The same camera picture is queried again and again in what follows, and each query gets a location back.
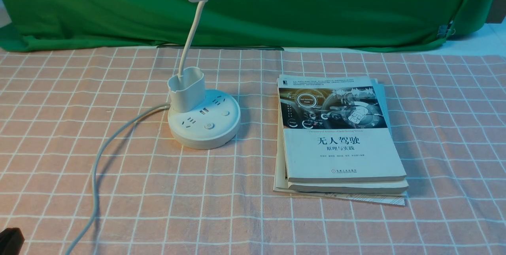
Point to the bottom thin booklet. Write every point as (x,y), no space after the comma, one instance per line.
(355,199)

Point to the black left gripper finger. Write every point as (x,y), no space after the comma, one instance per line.
(11,241)

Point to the green backdrop cloth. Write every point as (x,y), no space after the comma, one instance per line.
(382,26)

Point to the white desk lamp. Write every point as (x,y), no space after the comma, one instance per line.
(200,118)

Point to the top white book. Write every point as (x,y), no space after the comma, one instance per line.
(340,144)

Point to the metal binder clip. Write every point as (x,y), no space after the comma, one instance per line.
(445,31)

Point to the pink checkered tablecloth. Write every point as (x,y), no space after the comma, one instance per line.
(159,198)

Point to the white book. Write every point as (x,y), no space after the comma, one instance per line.
(340,144)
(355,187)

